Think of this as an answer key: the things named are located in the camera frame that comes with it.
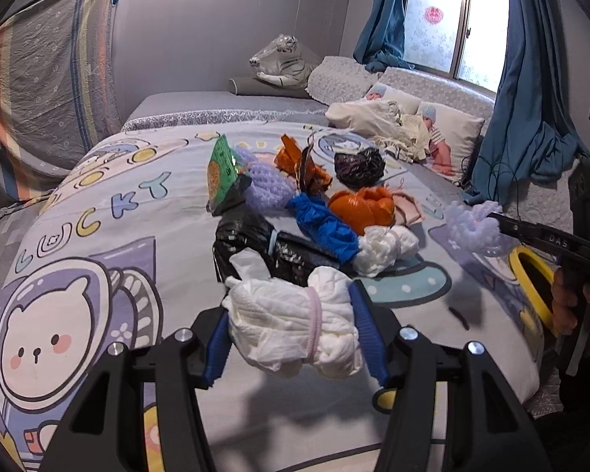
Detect orange plastic bag bundle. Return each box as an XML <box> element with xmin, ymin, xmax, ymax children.
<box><xmin>328</xmin><ymin>186</ymin><xmax>395</xmax><ymax>236</ymax></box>

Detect black plastic bag bundle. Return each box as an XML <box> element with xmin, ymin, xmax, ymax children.
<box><xmin>212</xmin><ymin>213</ymin><xmax>341</xmax><ymax>286</ymax></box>

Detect blue plastic bag bundle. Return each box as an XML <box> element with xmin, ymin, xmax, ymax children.
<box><xmin>286</xmin><ymin>193</ymin><xmax>359</xmax><ymax>264</ymax></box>

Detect orange snack wrapper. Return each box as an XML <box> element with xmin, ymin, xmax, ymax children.
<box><xmin>274</xmin><ymin>134</ymin><xmax>332</xmax><ymax>196</ymax></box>

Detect person right hand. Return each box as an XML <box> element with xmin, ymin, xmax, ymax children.
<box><xmin>551</xmin><ymin>267</ymin><xmax>590</xmax><ymax>354</ymax></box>

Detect right blue curtain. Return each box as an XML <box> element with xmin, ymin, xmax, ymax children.
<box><xmin>463</xmin><ymin>0</ymin><xmax>585</xmax><ymax>206</ymax></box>

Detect blue curtain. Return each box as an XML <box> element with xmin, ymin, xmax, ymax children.
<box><xmin>463</xmin><ymin>0</ymin><xmax>585</xmax><ymax>206</ymax></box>
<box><xmin>352</xmin><ymin>0</ymin><xmax>413</xmax><ymax>72</ymax></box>

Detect baby print pillow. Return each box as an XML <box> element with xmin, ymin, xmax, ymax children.
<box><xmin>363</xmin><ymin>83</ymin><xmax>485</xmax><ymax>182</ymax></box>

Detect pink cloth pouch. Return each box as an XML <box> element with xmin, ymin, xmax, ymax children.
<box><xmin>391</xmin><ymin>190</ymin><xmax>424</xmax><ymax>227</ymax></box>

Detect cream crumpled clothes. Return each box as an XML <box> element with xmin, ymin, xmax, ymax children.
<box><xmin>325</xmin><ymin>99</ymin><xmax>430</xmax><ymax>163</ymax></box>

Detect cartoon astronaut bed quilt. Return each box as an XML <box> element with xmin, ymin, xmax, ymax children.
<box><xmin>0</xmin><ymin>122</ymin><xmax>542</xmax><ymax>471</ymax></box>

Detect purple knitted bundle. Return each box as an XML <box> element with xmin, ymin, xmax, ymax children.
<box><xmin>233</xmin><ymin>146</ymin><xmax>296</xmax><ymax>214</ymax></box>

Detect green snack packet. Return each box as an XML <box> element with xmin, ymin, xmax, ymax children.
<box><xmin>206</xmin><ymin>135</ymin><xmax>251</xmax><ymax>216</ymax></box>

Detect left blue curtain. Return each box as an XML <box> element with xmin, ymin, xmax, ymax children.
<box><xmin>352</xmin><ymin>0</ymin><xmax>413</xmax><ymax>72</ymax></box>

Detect grey lace headboard cover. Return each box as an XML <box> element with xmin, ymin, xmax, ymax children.
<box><xmin>306</xmin><ymin>57</ymin><xmax>494</xmax><ymax>123</ymax></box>

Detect grey bed sheet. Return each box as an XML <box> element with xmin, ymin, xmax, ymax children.
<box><xmin>121</xmin><ymin>92</ymin><xmax>327</xmax><ymax>131</ymax></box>

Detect white tiger plush toy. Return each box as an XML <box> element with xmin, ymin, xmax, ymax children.
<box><xmin>249</xmin><ymin>34</ymin><xmax>319</xmax><ymax>89</ymax></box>

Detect grey flat pillow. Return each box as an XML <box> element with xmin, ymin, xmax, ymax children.
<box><xmin>228</xmin><ymin>77</ymin><xmax>311</xmax><ymax>99</ymax></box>

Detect black charger cable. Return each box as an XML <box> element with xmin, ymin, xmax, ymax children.
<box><xmin>459</xmin><ymin>142</ymin><xmax>522</xmax><ymax>208</ymax></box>

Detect window with frame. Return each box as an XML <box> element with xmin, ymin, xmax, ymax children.
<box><xmin>405</xmin><ymin>0</ymin><xmax>508</xmax><ymax>93</ymax></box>

